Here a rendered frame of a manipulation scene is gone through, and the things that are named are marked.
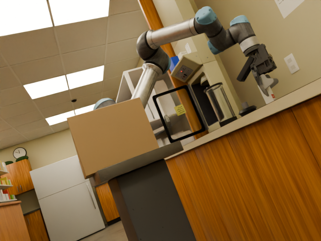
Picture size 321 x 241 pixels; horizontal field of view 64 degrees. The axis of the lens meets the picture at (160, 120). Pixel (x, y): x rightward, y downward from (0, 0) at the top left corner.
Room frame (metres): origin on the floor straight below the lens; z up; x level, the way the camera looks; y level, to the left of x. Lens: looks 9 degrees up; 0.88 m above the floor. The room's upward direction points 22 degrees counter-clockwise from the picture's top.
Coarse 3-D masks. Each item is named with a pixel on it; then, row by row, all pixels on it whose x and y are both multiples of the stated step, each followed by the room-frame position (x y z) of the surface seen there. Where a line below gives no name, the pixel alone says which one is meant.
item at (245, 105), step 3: (246, 102) 1.22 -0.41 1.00; (243, 105) 1.22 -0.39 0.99; (246, 105) 1.22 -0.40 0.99; (243, 108) 1.23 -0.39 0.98; (246, 108) 1.19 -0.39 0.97; (249, 108) 1.19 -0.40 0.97; (252, 108) 1.18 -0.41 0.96; (255, 108) 1.20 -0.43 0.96; (240, 111) 1.21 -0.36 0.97; (243, 111) 1.20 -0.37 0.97; (246, 111) 1.19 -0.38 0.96; (249, 111) 1.19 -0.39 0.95; (240, 114) 1.23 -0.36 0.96; (243, 114) 1.21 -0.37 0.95
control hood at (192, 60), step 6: (186, 54) 1.70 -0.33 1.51; (192, 54) 1.71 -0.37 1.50; (180, 60) 1.75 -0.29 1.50; (186, 60) 1.73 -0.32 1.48; (192, 60) 1.71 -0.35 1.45; (198, 60) 1.72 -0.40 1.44; (180, 66) 1.82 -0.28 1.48; (192, 66) 1.77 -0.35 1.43; (198, 66) 1.75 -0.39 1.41; (174, 72) 1.93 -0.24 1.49; (192, 72) 1.84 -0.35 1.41; (180, 78) 1.98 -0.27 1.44; (186, 78) 1.95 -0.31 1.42
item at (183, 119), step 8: (152, 96) 1.95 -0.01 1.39; (160, 96) 1.96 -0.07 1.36; (168, 96) 1.97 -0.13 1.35; (176, 96) 1.99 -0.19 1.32; (184, 96) 2.00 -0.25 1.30; (160, 104) 1.96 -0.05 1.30; (168, 104) 1.97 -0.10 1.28; (176, 104) 1.98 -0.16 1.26; (184, 104) 2.00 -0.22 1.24; (192, 104) 2.01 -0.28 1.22; (168, 112) 1.96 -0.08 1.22; (176, 112) 1.98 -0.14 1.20; (184, 112) 1.99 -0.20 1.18; (192, 112) 2.00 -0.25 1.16; (176, 120) 1.97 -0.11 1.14; (184, 120) 1.98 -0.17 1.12; (192, 120) 2.00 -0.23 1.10; (168, 128) 1.95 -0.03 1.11; (176, 128) 1.97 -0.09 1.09; (184, 128) 1.98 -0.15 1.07; (192, 128) 1.99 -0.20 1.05; (200, 128) 2.00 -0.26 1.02; (176, 136) 1.96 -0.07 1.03
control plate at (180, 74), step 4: (180, 68) 1.85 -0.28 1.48; (184, 68) 1.83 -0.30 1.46; (188, 68) 1.81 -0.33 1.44; (180, 72) 1.90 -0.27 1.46; (184, 72) 1.88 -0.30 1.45; (188, 72) 1.86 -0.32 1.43; (176, 76) 1.97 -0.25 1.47; (180, 76) 1.95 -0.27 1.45; (184, 76) 1.93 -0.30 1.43; (184, 80) 1.99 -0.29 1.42
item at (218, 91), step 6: (222, 84) 1.36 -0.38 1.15; (210, 90) 1.36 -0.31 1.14; (216, 90) 1.35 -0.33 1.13; (222, 90) 1.36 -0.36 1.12; (210, 96) 1.37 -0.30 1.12; (216, 96) 1.35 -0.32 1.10; (222, 96) 1.35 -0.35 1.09; (210, 102) 1.40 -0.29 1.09; (216, 102) 1.35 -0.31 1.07; (222, 102) 1.35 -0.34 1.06; (228, 102) 1.36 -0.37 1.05; (216, 108) 1.36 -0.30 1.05; (222, 108) 1.35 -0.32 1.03; (228, 108) 1.35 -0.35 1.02; (216, 114) 1.38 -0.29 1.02; (222, 114) 1.35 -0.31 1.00; (228, 114) 1.35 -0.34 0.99; (234, 114) 1.37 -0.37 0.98; (222, 120) 1.36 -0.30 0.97
